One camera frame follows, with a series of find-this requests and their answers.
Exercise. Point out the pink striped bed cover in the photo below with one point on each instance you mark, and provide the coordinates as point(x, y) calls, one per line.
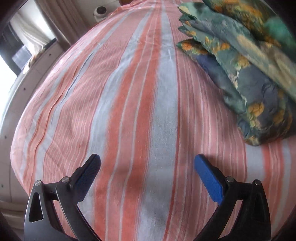
point(124, 91)

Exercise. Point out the beige curtain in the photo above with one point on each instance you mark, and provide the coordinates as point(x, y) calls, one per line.
point(65, 20)

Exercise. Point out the white round bedside device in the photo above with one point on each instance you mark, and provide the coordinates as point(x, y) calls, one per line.
point(100, 13)

